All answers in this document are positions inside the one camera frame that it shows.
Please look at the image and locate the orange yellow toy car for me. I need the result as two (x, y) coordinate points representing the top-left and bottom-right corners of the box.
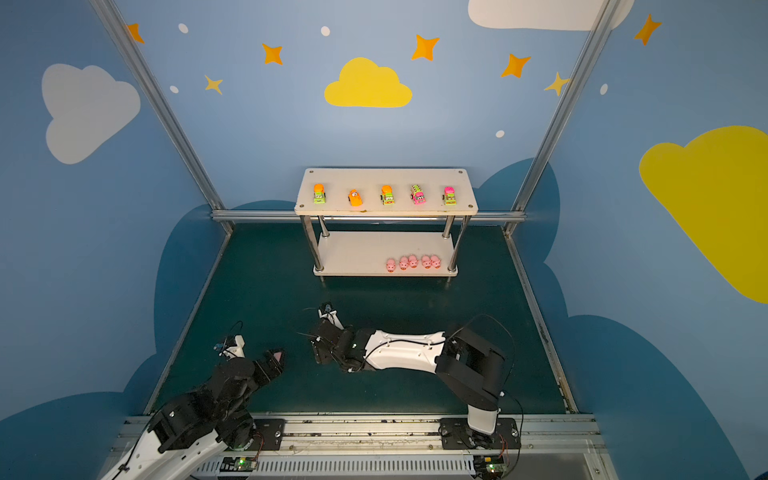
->
(348, 189), (363, 207)

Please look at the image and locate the pink drum green toy truck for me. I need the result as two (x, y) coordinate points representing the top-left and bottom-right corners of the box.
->
(442, 186), (457, 206)

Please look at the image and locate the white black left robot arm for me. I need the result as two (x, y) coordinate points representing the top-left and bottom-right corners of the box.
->
(103, 349), (286, 479)

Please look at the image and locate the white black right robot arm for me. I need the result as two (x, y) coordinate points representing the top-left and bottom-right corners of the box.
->
(309, 303), (506, 438)

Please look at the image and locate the white two-tier shelf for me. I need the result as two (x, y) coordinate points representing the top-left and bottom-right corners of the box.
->
(294, 167), (478, 278)

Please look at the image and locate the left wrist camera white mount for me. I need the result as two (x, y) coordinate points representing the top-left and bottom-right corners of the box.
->
(217, 334), (245, 359)

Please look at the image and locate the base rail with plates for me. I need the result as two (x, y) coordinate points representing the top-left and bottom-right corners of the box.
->
(119, 412), (613, 480)

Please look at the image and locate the aluminium cage frame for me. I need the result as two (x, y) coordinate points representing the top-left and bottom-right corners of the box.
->
(91, 1), (623, 414)

